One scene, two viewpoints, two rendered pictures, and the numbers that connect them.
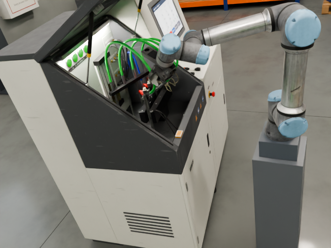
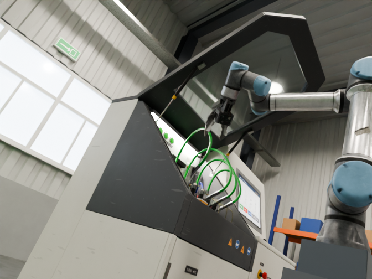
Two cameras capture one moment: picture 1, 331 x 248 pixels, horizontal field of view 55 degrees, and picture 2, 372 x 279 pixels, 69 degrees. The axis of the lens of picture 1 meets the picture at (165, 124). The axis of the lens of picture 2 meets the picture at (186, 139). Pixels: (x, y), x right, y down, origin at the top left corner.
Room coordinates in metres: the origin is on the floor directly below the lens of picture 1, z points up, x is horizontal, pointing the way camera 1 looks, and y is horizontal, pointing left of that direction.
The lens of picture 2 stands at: (0.25, -0.30, 0.70)
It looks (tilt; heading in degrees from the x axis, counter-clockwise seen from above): 24 degrees up; 20
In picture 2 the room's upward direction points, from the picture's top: 20 degrees clockwise
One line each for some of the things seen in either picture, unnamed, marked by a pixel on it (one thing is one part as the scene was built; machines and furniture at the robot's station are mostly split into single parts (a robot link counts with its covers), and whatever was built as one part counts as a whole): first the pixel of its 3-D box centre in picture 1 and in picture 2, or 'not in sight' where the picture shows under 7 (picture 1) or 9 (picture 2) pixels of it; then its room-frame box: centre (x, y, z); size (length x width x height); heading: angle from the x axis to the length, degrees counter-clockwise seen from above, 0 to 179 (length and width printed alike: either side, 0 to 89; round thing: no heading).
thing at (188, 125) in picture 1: (190, 123); (220, 237); (1.54, -0.14, 0.87); 0.62 x 0.04 x 0.16; 156
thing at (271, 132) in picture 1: (280, 124); (342, 236); (1.24, -0.55, 0.95); 0.15 x 0.15 x 0.10
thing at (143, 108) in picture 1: (157, 107); not in sight; (1.75, 0.02, 0.91); 0.34 x 0.10 x 0.15; 156
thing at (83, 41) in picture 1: (86, 38); (177, 134); (1.75, 0.31, 1.43); 0.54 x 0.03 x 0.02; 156
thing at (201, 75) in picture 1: (197, 58); (262, 249); (2.22, -0.35, 0.96); 0.70 x 0.22 x 0.03; 156
